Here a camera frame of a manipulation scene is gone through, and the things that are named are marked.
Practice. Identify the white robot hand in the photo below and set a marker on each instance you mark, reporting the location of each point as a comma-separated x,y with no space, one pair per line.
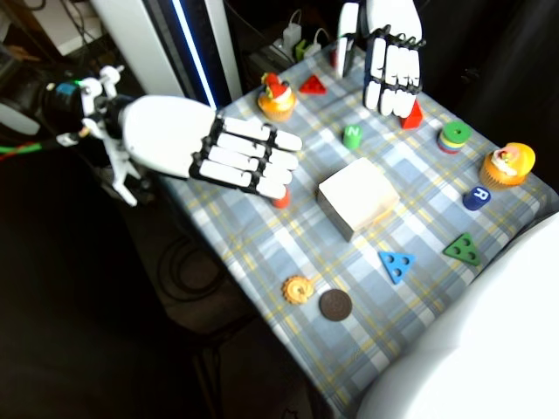
166,135
395,65

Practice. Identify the green letter block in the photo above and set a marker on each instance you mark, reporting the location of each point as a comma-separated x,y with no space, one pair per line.
352,137

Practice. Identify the red cylinder block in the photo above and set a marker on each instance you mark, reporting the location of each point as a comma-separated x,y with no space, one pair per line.
281,202

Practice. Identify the white paper box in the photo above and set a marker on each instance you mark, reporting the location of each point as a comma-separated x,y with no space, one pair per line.
358,187

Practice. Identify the blue R letter block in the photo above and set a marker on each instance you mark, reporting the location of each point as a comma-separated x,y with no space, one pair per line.
476,198

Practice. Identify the red wedge block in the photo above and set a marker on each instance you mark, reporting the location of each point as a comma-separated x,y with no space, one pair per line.
413,118

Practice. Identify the small white charger plug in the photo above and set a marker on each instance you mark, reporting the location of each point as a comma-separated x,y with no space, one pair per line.
315,47

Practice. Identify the red triangle block with holes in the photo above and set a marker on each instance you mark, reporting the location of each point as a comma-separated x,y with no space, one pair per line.
312,86

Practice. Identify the white column with blue light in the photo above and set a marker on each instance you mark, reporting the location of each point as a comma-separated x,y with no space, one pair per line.
144,48

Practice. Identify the green plug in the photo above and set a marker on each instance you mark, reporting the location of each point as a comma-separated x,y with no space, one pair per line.
301,50

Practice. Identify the tall white charger plug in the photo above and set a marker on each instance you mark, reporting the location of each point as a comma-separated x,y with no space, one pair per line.
291,34

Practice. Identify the white power strip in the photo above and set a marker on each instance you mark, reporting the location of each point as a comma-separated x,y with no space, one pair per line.
281,47

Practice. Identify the toy cupcake with strawberry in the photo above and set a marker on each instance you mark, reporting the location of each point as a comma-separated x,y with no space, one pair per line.
277,102

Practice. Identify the plaid tablecloth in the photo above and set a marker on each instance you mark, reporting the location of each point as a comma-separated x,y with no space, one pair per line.
271,244

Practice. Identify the toy cupcake with yellow topping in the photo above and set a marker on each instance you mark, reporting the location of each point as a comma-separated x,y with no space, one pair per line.
506,168

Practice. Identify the green triangle block with holes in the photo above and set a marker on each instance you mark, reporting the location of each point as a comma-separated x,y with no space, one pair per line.
463,251

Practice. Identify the blue triangle block with holes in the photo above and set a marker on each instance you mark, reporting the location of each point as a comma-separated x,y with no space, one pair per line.
395,266

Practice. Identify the yellow toy biscuit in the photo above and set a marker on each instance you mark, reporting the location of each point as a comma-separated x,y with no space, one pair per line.
297,290

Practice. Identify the brown chocolate toy cookie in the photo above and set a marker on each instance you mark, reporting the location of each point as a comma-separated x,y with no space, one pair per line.
335,304

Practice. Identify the white robot body shell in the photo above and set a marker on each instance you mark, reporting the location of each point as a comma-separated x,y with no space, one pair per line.
480,340

